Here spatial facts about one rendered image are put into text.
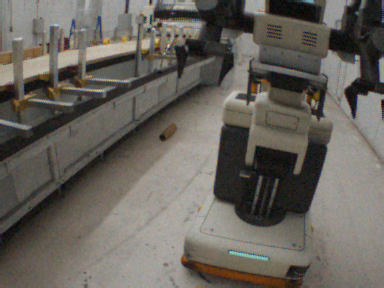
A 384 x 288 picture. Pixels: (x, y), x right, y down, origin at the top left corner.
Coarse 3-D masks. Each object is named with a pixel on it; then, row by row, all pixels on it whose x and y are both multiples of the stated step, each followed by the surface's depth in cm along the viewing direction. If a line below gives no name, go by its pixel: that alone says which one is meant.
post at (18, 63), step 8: (16, 40) 92; (16, 48) 93; (16, 56) 95; (16, 64) 96; (16, 72) 98; (16, 80) 99; (16, 88) 101; (16, 96) 102; (24, 96) 105; (24, 112) 107; (24, 120) 108
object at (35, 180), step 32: (96, 64) 192; (128, 64) 241; (0, 96) 111; (64, 96) 164; (160, 96) 342; (96, 128) 218; (128, 128) 269; (32, 160) 148; (64, 160) 182; (96, 160) 225; (0, 192) 122; (32, 192) 150; (0, 224) 120
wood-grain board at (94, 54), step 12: (96, 48) 261; (108, 48) 255; (120, 48) 256; (132, 48) 250; (24, 60) 196; (36, 60) 190; (48, 60) 184; (60, 60) 182; (72, 60) 176; (96, 60) 182; (0, 72) 141; (12, 72) 139; (24, 72) 136; (36, 72) 134; (0, 84) 107
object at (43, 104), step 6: (30, 102) 106; (36, 102) 105; (42, 102) 104; (48, 102) 104; (54, 102) 104; (60, 102) 104; (42, 108) 105; (48, 108) 104; (54, 108) 103; (60, 108) 102; (66, 108) 101; (72, 108) 102
